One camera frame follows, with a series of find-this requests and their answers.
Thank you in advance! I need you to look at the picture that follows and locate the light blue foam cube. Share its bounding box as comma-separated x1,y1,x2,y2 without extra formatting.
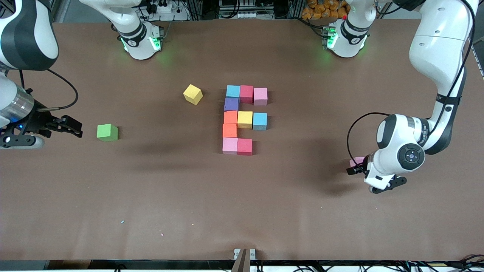
253,112,268,131

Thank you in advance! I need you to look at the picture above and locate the red foam cube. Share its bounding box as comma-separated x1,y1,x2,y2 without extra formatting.
237,138,253,156
240,85,254,104

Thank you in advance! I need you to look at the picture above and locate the yellow foam cube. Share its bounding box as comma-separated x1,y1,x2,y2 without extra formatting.
237,111,253,130
183,84,203,106

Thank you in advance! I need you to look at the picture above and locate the green foam cube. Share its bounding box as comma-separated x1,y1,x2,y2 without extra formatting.
96,124,119,142

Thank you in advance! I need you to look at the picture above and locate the orange bundle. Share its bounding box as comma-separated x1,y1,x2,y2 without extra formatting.
301,0,348,20

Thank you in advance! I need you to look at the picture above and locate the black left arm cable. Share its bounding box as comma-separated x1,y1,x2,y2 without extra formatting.
347,112,392,174

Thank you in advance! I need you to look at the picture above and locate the black cable bundle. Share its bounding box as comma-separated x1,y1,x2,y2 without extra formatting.
291,257,484,272

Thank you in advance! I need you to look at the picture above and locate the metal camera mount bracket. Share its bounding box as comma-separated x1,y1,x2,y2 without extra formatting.
233,248,257,272

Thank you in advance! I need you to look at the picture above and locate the aluminium table edge rail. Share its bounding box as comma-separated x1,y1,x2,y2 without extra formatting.
464,26,484,78

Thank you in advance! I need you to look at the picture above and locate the aluminium frame post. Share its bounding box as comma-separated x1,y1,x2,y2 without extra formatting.
452,0,484,27

